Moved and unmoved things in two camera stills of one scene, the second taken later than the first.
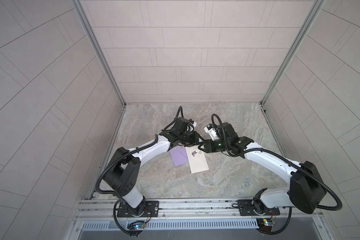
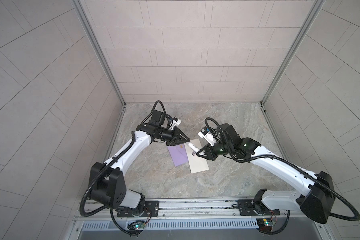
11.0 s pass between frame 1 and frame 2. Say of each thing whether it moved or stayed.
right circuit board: stayed
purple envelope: stayed
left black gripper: moved
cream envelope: stayed
